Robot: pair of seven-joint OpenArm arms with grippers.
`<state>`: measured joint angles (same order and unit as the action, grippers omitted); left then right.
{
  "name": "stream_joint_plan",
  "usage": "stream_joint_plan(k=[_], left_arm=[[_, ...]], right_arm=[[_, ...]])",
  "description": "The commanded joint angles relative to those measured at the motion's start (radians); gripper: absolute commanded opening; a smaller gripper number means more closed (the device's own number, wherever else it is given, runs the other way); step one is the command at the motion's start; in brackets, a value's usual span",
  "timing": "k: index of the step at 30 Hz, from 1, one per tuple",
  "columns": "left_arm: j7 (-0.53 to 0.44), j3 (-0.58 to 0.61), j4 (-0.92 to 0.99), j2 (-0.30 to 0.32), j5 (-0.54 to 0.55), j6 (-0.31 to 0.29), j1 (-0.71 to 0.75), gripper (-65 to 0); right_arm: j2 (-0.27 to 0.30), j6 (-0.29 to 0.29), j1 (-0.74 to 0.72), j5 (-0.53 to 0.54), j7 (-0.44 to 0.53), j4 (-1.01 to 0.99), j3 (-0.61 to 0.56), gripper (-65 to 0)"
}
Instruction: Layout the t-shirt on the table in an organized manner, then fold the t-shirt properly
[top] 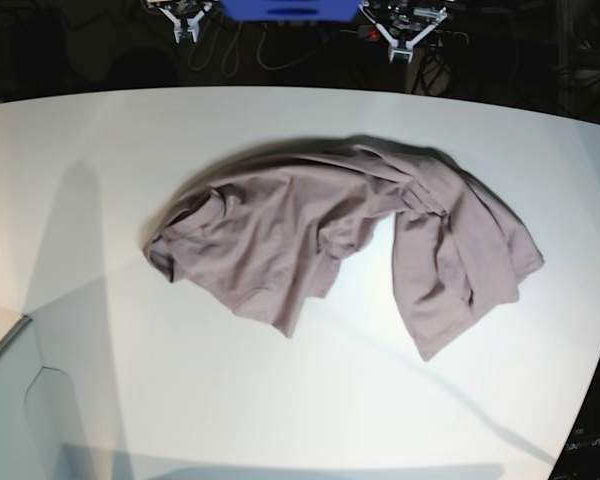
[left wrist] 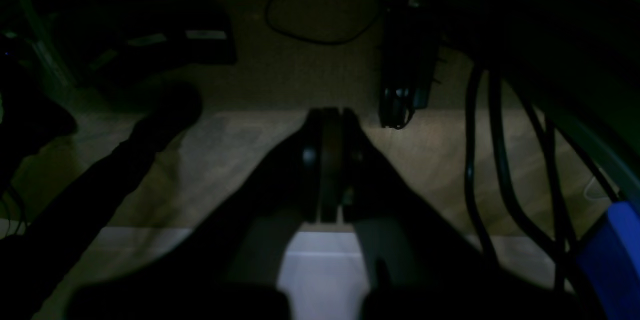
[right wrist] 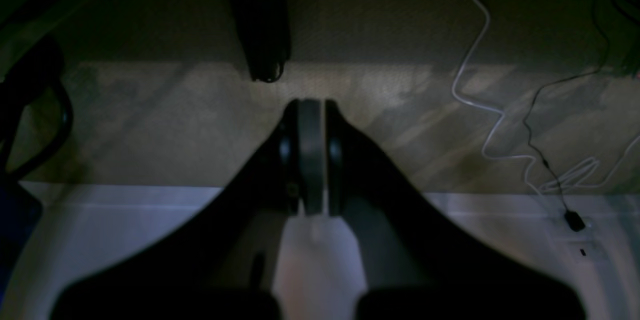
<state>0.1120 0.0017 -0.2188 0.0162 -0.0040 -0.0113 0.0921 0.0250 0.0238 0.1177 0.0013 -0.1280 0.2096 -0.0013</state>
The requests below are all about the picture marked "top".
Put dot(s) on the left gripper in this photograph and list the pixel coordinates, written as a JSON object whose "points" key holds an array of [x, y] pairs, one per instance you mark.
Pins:
{"points": [[405, 17]]}

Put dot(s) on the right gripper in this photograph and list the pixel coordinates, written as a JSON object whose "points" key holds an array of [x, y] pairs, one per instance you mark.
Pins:
{"points": [[181, 9]]}

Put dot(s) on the mauve t-shirt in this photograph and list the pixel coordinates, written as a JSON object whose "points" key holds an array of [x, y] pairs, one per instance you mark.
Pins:
{"points": [[266, 232]]}

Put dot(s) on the black power strip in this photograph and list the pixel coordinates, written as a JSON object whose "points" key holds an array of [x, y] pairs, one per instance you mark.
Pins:
{"points": [[375, 33]]}

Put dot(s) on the blue plastic bin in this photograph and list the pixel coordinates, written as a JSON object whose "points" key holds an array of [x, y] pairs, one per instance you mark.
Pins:
{"points": [[291, 10]]}

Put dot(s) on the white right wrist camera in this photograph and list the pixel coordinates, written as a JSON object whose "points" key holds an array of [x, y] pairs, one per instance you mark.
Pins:
{"points": [[186, 29]]}

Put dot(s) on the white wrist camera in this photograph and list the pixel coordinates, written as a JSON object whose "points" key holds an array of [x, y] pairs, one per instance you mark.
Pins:
{"points": [[186, 29], [400, 53]]}

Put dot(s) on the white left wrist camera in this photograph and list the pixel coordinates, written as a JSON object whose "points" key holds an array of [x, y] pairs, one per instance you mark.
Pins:
{"points": [[400, 53]]}

